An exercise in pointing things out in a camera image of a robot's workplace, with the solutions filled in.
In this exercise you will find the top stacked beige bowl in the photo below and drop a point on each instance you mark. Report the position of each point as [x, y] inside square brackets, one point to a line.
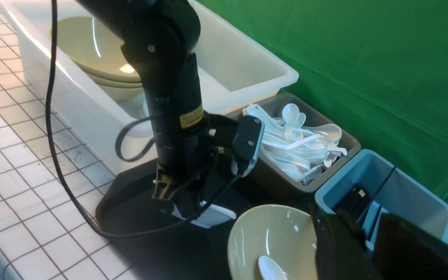
[95, 49]

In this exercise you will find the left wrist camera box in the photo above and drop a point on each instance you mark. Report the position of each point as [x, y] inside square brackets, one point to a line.
[246, 144]

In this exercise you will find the lower stacked beige bowls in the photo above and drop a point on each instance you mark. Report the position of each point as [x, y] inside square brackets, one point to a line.
[116, 90]

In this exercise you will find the blue plastic chopstick bin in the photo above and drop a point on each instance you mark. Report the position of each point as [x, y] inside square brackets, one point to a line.
[401, 195]

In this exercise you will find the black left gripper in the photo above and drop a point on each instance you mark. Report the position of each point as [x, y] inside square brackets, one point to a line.
[186, 181]

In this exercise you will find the white soup spoon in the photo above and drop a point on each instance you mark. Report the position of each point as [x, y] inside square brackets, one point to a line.
[269, 269]

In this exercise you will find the leaning black chopstick in bin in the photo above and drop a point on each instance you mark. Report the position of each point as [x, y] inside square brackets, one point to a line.
[364, 213]

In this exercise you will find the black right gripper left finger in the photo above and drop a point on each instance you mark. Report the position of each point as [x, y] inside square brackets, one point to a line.
[341, 252]

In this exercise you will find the black serving tray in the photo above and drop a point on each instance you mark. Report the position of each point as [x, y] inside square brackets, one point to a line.
[146, 232]

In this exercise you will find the black chopsticks in bin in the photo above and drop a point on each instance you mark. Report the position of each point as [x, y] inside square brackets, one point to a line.
[354, 202]

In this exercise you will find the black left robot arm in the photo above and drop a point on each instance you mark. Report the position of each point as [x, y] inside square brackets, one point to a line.
[159, 37]

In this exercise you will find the black chopstick gold band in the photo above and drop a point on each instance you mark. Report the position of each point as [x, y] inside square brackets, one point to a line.
[314, 222]

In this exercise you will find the large white plastic tub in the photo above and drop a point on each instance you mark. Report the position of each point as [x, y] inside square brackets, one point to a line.
[235, 71]

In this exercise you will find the green backdrop cloth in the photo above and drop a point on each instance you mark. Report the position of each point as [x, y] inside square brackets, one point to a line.
[377, 68]

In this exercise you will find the grey plastic spoon bin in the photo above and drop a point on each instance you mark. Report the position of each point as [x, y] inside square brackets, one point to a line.
[275, 181]

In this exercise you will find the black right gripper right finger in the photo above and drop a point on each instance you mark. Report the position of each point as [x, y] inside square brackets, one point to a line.
[403, 251]

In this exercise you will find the pile of white spoons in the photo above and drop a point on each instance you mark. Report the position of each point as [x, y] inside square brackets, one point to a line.
[302, 152]

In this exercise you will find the beige noodle bowl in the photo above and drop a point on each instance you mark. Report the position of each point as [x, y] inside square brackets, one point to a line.
[283, 233]

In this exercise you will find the small white sauce dish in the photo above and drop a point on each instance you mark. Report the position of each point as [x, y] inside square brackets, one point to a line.
[206, 217]

